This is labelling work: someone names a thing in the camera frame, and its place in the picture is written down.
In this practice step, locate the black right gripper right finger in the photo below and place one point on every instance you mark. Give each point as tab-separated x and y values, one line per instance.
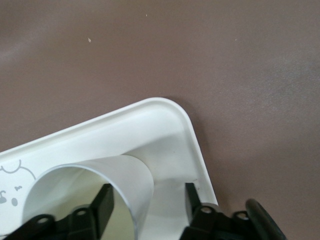
200	220

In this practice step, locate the white bear print tray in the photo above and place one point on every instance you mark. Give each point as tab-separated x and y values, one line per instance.
112	140

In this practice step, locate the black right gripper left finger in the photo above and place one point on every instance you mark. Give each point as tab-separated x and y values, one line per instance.
100	212

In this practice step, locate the white IKEA cup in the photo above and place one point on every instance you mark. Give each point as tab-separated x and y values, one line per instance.
125	180

